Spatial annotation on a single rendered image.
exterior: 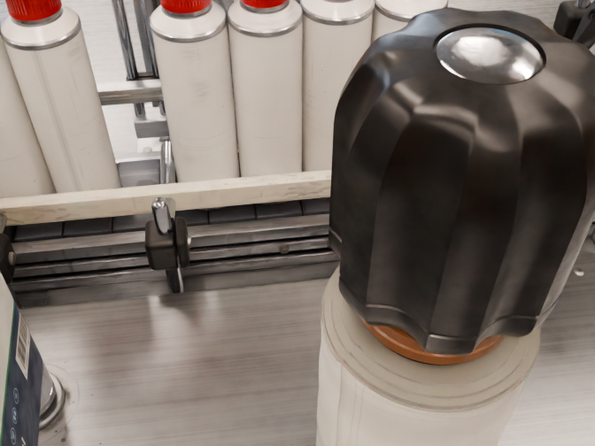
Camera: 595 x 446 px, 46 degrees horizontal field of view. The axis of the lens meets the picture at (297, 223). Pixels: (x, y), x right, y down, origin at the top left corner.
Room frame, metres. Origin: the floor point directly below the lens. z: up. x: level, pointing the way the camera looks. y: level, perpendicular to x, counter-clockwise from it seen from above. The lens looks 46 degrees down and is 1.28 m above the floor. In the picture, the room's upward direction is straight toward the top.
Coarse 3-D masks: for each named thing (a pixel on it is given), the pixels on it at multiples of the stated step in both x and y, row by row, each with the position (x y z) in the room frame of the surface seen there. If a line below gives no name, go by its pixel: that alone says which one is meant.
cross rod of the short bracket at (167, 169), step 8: (168, 144) 0.45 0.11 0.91; (160, 152) 0.44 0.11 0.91; (168, 152) 0.44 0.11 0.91; (160, 160) 0.43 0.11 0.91; (168, 160) 0.43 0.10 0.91; (160, 168) 0.42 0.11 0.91; (168, 168) 0.42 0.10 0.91; (160, 176) 0.41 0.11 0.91; (168, 176) 0.41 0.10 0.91; (168, 200) 0.38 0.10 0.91
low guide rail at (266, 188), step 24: (72, 192) 0.38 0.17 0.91; (96, 192) 0.38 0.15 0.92; (120, 192) 0.38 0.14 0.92; (144, 192) 0.38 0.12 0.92; (168, 192) 0.38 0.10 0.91; (192, 192) 0.39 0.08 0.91; (216, 192) 0.39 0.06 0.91; (240, 192) 0.39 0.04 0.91; (264, 192) 0.39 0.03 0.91; (288, 192) 0.39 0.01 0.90; (312, 192) 0.40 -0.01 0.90; (24, 216) 0.37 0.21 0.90; (48, 216) 0.37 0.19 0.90; (72, 216) 0.37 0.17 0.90; (96, 216) 0.38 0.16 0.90
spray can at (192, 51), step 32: (160, 0) 0.42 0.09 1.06; (192, 0) 0.41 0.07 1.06; (160, 32) 0.40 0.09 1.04; (192, 32) 0.40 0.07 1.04; (224, 32) 0.42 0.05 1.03; (160, 64) 0.41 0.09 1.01; (192, 64) 0.40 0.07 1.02; (224, 64) 0.41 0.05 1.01; (192, 96) 0.40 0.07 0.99; (224, 96) 0.41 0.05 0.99; (192, 128) 0.40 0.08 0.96; (224, 128) 0.41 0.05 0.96; (192, 160) 0.40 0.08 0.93; (224, 160) 0.41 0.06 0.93
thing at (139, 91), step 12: (108, 84) 0.46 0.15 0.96; (120, 84) 0.46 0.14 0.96; (132, 84) 0.46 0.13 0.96; (144, 84) 0.46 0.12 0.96; (156, 84) 0.46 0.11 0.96; (108, 96) 0.45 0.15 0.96; (120, 96) 0.45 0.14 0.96; (132, 96) 0.45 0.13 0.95; (144, 96) 0.45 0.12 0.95; (156, 96) 0.45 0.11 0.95
